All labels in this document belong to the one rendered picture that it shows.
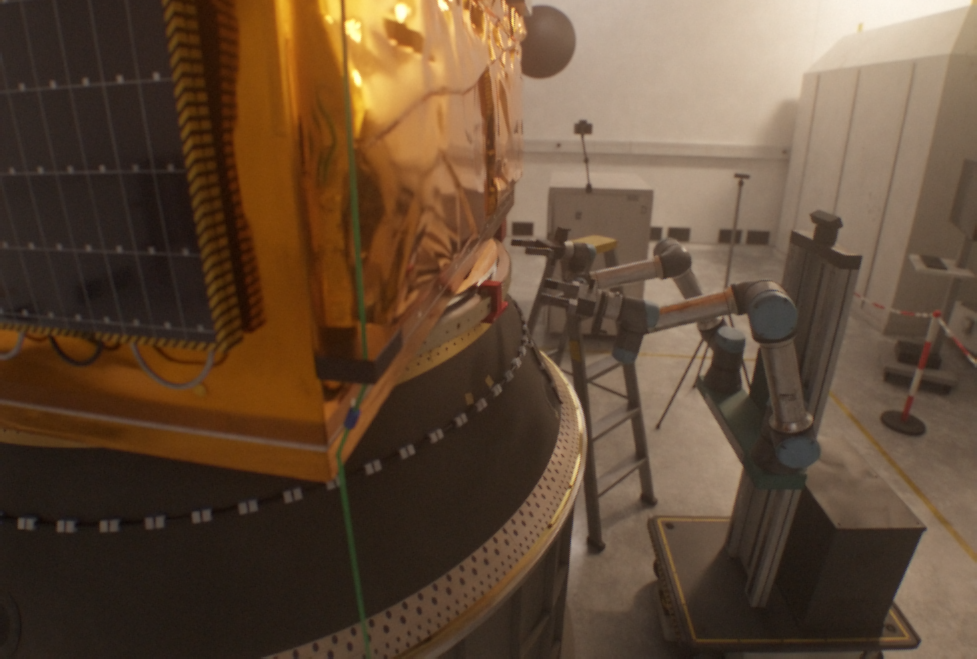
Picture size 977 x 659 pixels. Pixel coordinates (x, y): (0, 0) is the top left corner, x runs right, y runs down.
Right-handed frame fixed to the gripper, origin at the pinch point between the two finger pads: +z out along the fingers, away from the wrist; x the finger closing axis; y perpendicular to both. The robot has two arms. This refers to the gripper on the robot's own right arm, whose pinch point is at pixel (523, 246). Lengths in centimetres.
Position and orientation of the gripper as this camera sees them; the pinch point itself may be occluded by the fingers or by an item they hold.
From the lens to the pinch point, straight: 199.1
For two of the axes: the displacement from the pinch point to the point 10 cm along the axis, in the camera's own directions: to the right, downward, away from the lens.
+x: -3.5, -3.1, 8.8
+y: -1.6, 9.5, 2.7
